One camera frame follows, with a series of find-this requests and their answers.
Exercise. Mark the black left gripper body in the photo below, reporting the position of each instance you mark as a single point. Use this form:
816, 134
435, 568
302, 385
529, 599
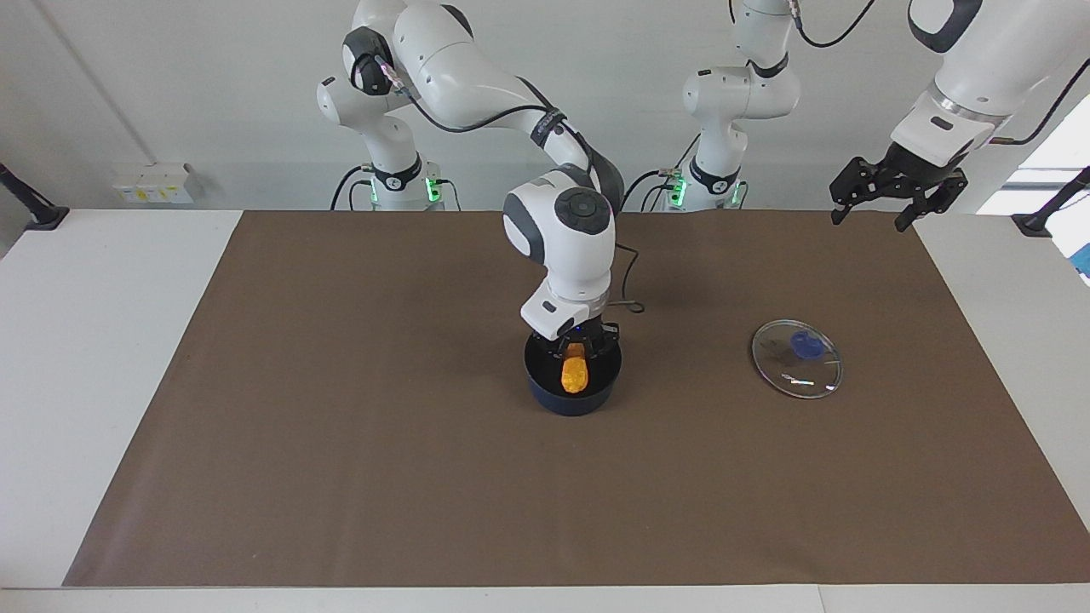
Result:
911, 166

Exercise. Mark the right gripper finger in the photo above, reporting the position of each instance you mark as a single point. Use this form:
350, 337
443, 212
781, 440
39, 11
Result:
559, 347
606, 343

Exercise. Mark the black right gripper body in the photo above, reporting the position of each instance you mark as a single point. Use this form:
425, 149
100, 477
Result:
596, 332

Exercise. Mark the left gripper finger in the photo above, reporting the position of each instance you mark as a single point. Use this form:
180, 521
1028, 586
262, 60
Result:
860, 177
937, 194

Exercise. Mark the yellow toy corn cob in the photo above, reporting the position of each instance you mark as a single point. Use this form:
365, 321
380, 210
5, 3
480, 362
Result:
576, 375

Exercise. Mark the glass lid with blue knob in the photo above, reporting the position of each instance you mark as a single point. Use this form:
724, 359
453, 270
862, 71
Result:
796, 370

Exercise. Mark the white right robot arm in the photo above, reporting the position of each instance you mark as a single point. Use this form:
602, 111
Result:
460, 60

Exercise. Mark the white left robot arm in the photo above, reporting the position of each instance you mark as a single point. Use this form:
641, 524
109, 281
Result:
732, 94

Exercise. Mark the black clamp stand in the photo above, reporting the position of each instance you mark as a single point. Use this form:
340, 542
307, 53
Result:
43, 217
1035, 223

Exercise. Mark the light blue object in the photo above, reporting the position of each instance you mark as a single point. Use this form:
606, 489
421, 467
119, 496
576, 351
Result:
1083, 260

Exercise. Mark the brown table mat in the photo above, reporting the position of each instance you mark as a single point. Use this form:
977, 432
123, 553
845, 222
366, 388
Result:
341, 511

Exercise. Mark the white wall socket strip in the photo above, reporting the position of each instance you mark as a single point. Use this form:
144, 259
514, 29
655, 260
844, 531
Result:
153, 183

